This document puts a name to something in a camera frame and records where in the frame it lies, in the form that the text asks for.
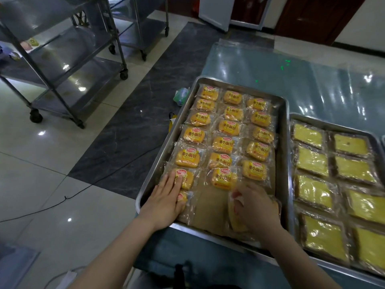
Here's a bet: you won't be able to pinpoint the person's left hand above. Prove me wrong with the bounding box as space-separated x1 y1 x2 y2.
137 169 188 232

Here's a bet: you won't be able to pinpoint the person's right hand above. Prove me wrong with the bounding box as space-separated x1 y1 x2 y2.
231 182 283 238

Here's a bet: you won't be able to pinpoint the small packaged bread bun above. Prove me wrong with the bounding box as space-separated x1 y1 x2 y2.
192 98 218 112
197 84 221 102
176 189 193 225
221 106 246 122
221 90 245 106
244 96 271 112
227 192 283 235

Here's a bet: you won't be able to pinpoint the yellow cake slice packets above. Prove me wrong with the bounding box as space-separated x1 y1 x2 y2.
290 120 385 276

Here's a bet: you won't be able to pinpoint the steel tray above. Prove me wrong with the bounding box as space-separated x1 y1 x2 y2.
288 112 385 288
135 76 295 267

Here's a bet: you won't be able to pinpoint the small yellow bun packets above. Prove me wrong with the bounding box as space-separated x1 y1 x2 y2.
164 84 277 191

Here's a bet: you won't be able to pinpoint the person's right forearm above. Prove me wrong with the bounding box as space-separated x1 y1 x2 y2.
261 228 343 289

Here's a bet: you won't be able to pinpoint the person's left forearm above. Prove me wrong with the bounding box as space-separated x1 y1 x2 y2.
67 219 164 289

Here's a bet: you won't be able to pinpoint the crumpled green plastic bag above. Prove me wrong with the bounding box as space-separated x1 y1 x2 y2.
173 87 190 106

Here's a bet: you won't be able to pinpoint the plastic covered teal tablecloth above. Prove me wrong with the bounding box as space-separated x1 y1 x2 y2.
134 39 385 289

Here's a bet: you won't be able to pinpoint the pale blue sheet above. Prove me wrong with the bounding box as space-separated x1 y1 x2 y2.
0 242 41 289

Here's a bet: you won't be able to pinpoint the metal trolley cart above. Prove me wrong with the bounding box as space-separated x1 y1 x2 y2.
102 0 170 61
0 0 129 129

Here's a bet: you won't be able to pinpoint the white framed door leaf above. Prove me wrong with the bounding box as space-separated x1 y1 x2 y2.
198 0 236 32

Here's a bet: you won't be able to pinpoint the dark wooden door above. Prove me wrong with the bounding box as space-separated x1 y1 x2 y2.
275 0 368 46

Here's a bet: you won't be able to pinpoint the aluminium framed glass door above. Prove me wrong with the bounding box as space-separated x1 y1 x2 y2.
230 0 274 31

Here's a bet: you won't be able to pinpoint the black floor cable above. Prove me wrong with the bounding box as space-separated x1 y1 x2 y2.
0 146 164 223

